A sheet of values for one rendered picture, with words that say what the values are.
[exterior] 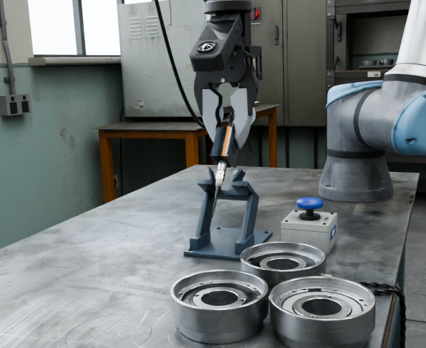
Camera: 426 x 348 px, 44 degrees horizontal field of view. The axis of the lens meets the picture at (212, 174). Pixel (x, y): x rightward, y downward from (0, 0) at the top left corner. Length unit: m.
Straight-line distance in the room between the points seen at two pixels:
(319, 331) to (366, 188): 0.59
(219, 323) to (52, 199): 2.30
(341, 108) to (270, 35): 3.46
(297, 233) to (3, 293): 0.41
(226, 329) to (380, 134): 0.56
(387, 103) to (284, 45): 3.53
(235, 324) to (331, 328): 0.09
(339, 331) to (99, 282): 0.34
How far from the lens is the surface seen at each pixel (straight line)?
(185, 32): 2.90
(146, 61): 3.01
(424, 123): 0.97
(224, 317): 0.54
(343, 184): 1.09
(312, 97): 4.43
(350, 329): 0.53
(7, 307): 0.71
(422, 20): 1.02
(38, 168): 2.71
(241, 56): 0.78
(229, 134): 0.78
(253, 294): 0.60
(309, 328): 0.53
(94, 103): 3.07
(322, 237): 0.79
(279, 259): 0.70
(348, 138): 1.08
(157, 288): 0.70
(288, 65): 4.47
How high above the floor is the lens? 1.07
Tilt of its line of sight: 11 degrees down
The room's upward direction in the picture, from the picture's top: 2 degrees counter-clockwise
